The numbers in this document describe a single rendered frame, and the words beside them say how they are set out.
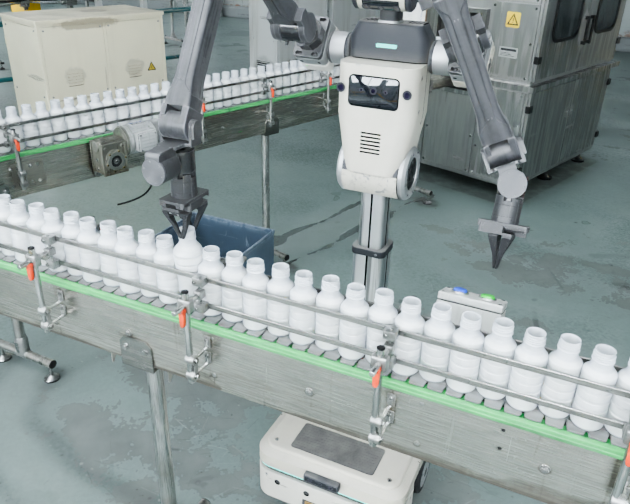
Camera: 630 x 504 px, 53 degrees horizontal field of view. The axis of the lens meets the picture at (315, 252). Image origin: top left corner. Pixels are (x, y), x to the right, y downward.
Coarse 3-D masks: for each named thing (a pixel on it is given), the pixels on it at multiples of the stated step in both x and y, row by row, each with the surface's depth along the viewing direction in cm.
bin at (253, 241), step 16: (192, 224) 216; (208, 224) 214; (224, 224) 211; (240, 224) 208; (176, 240) 209; (208, 240) 217; (224, 240) 214; (240, 240) 211; (256, 240) 208; (272, 240) 205; (224, 256) 217; (256, 256) 197; (272, 256) 207
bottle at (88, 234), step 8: (88, 216) 157; (80, 224) 155; (88, 224) 155; (80, 232) 157; (88, 232) 156; (96, 232) 157; (80, 240) 156; (88, 240) 155; (96, 240) 156; (80, 248) 157; (80, 256) 158; (88, 256) 157; (96, 256) 158; (88, 264) 158; (96, 264) 159; (88, 280) 160; (96, 280) 161
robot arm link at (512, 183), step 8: (520, 136) 132; (520, 144) 130; (480, 152) 134; (520, 152) 131; (520, 160) 131; (488, 168) 133; (496, 168) 129; (504, 168) 124; (512, 168) 124; (504, 176) 124; (512, 176) 124; (520, 176) 123; (504, 184) 124; (512, 184) 124; (520, 184) 124; (504, 192) 125; (512, 192) 124; (520, 192) 124
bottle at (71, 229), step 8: (64, 216) 158; (72, 216) 157; (72, 224) 158; (64, 232) 159; (72, 232) 158; (72, 240) 159; (64, 248) 161; (72, 248) 160; (72, 256) 161; (80, 264) 162; (72, 272) 163; (80, 272) 163
